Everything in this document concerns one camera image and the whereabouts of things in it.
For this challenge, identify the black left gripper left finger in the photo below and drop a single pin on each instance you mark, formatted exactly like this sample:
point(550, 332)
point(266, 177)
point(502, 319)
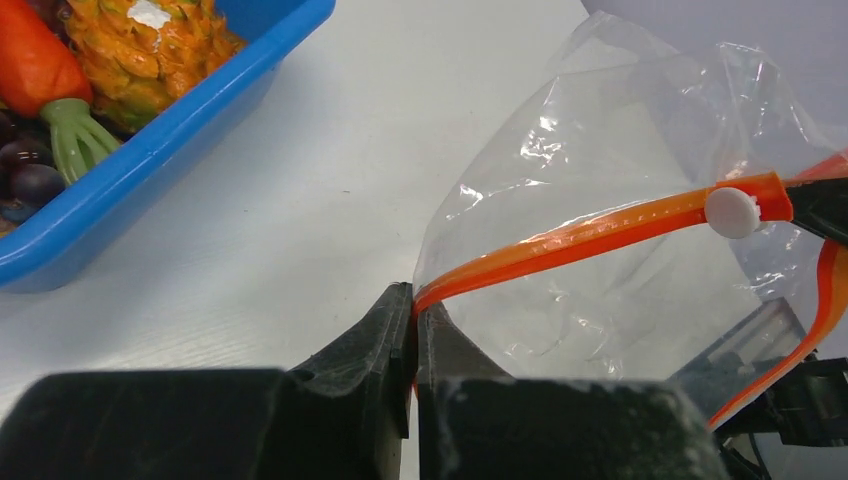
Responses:
point(341, 414)

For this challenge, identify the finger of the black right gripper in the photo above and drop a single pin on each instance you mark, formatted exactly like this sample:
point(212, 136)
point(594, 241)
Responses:
point(820, 207)

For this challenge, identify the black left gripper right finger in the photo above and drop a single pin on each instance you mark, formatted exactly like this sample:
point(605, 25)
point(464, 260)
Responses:
point(478, 422)

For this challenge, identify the dark purple toy grapes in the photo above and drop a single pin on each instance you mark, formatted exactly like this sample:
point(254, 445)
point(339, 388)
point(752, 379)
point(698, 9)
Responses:
point(29, 175)

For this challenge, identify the orange toy carrot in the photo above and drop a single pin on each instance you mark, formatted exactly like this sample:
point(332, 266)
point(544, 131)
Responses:
point(41, 78)

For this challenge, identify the blue plastic bin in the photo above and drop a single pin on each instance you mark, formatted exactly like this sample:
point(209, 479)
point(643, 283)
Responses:
point(55, 245)

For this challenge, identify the orange toy pineapple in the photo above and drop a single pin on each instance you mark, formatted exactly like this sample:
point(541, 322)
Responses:
point(142, 56)

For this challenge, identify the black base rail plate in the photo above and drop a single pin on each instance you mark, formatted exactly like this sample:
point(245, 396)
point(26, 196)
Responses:
point(807, 407)

